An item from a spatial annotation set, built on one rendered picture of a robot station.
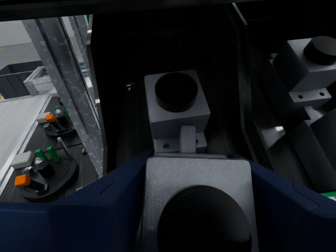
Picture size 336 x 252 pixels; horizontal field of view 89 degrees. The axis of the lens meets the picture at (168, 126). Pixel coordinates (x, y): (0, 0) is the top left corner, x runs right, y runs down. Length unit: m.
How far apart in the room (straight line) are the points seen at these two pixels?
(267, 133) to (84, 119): 0.19
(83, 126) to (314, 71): 0.22
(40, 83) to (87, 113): 1.29
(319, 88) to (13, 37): 11.00
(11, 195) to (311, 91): 0.64
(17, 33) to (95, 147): 10.81
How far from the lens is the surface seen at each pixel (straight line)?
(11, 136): 1.11
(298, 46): 0.23
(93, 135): 0.19
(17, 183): 0.47
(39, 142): 0.74
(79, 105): 0.17
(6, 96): 2.38
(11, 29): 10.99
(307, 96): 0.23
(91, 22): 0.19
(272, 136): 0.22
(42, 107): 1.02
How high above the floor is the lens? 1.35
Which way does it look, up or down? 37 degrees down
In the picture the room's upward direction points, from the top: 4 degrees counter-clockwise
